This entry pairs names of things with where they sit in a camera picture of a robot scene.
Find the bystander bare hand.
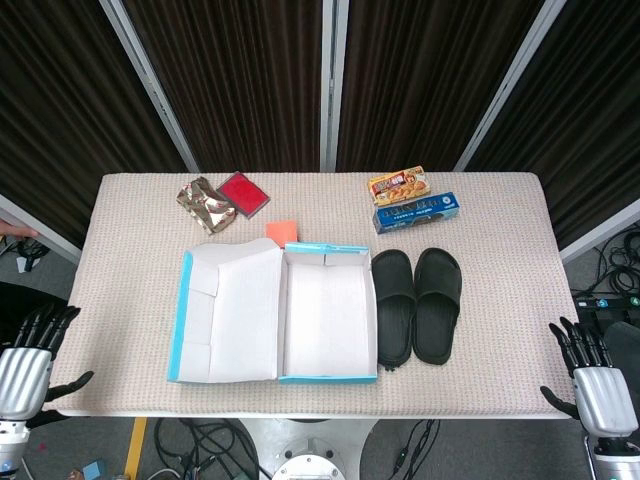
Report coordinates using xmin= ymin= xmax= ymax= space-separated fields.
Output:
xmin=0 ymin=219 xmax=39 ymax=239

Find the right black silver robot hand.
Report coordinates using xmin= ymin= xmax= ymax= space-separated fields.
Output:
xmin=538 ymin=316 xmax=640 ymax=437

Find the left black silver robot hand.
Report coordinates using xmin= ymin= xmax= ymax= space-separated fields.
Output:
xmin=0 ymin=302 xmax=95 ymax=429

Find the black slipper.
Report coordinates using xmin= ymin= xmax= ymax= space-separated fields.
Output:
xmin=372 ymin=248 xmax=416 ymax=372
xmin=412 ymin=247 xmax=462 ymax=366

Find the white silver robot base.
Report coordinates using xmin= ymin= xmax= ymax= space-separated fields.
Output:
xmin=234 ymin=417 xmax=381 ymax=480

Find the light blue shoe box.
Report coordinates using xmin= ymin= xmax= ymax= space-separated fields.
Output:
xmin=166 ymin=238 xmax=379 ymax=385

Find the blue cling film box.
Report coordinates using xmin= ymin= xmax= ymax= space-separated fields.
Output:
xmin=373 ymin=191 xmax=461 ymax=236

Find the yellow curry box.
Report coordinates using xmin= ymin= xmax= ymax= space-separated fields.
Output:
xmin=368 ymin=165 xmax=432 ymax=207

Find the black power strip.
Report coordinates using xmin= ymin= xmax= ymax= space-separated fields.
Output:
xmin=572 ymin=293 xmax=640 ymax=311

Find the beige woven table cloth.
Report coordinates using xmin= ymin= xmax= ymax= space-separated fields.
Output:
xmin=47 ymin=172 xmax=599 ymax=419

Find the dark brown curtain panel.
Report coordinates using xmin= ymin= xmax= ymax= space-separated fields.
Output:
xmin=122 ymin=0 xmax=324 ymax=172
xmin=469 ymin=0 xmax=640 ymax=249
xmin=344 ymin=0 xmax=546 ymax=172
xmin=0 ymin=0 xmax=189 ymax=246

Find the gold foil snack bag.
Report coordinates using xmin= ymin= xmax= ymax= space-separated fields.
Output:
xmin=175 ymin=176 xmax=237 ymax=236

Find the red flat case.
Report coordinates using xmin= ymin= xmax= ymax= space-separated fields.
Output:
xmin=215 ymin=171 xmax=272 ymax=221

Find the orange sticky note pad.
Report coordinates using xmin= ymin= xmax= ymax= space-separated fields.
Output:
xmin=265 ymin=218 xmax=299 ymax=250

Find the black floor cable tangle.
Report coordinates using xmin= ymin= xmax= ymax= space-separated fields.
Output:
xmin=0 ymin=234 xmax=51 ymax=274
xmin=152 ymin=417 xmax=261 ymax=480
xmin=592 ymin=234 xmax=640 ymax=296

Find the silver partition rail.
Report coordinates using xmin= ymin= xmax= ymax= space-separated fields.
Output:
xmin=558 ymin=198 xmax=640 ymax=265
xmin=0 ymin=193 xmax=84 ymax=265

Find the silver partition post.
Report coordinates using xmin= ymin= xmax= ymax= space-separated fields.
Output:
xmin=98 ymin=0 xmax=202 ymax=174
xmin=453 ymin=0 xmax=569 ymax=172
xmin=319 ymin=0 xmax=350 ymax=172

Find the black cable with inline switch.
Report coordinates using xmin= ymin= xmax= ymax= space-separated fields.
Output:
xmin=389 ymin=418 xmax=441 ymax=474

